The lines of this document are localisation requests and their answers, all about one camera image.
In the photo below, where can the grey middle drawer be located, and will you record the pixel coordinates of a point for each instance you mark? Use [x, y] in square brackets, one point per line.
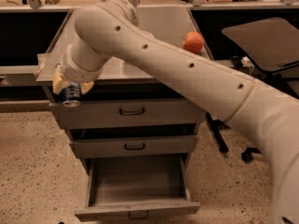
[136, 146]

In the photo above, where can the grey drawer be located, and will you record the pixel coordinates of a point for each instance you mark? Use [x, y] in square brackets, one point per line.
[136, 146]
[127, 113]
[137, 188]

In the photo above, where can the white power adapter with cable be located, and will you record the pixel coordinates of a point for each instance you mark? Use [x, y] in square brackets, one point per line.
[241, 62]

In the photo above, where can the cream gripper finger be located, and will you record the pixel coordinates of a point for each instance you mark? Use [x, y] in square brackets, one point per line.
[60, 81]
[85, 87]

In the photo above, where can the red apple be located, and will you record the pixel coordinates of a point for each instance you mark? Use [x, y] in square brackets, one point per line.
[193, 42]

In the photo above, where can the blue pepsi can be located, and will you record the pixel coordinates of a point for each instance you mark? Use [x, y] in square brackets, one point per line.
[70, 96]

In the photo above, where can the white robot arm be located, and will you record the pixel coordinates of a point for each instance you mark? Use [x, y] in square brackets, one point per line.
[107, 29]

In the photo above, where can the grey drawer cabinet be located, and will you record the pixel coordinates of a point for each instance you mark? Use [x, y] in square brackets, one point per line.
[118, 80]

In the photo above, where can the black side table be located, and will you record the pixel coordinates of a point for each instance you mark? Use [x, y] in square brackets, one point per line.
[264, 41]

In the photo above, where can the black office chair base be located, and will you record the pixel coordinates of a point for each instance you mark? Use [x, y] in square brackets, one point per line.
[247, 155]

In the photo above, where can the grey top drawer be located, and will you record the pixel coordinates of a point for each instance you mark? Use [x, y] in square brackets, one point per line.
[127, 113]

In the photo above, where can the grey bottom drawer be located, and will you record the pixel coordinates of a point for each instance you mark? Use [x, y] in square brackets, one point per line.
[137, 188]

